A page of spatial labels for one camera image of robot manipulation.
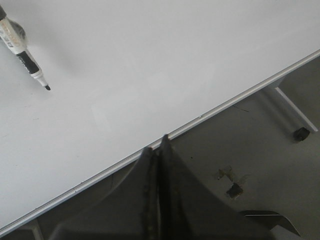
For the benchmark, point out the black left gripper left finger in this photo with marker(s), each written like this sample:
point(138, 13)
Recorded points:
point(149, 215)

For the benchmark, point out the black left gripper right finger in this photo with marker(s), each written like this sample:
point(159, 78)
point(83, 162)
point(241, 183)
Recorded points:
point(174, 225)

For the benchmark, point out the white black dry-erase marker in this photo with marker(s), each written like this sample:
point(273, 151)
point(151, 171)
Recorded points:
point(12, 34)

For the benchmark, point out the dark floor debris piece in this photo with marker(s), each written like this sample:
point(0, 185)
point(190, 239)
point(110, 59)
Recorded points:
point(234, 191)

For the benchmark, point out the black caster wheel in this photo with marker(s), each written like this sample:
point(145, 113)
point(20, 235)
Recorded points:
point(301, 134)

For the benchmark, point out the white whiteboard with aluminium frame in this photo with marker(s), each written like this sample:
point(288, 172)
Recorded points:
point(123, 73)

